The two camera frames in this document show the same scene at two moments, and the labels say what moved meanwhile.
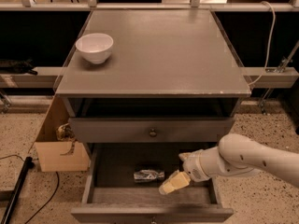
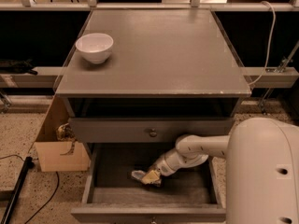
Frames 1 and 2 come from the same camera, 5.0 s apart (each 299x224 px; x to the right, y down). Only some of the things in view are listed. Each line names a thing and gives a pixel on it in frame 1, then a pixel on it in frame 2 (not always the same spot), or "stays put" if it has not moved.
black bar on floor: x=29 y=163 stays put
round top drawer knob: x=152 y=133 stays put
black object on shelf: x=17 y=66 stays put
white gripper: x=192 y=166 → x=162 y=166
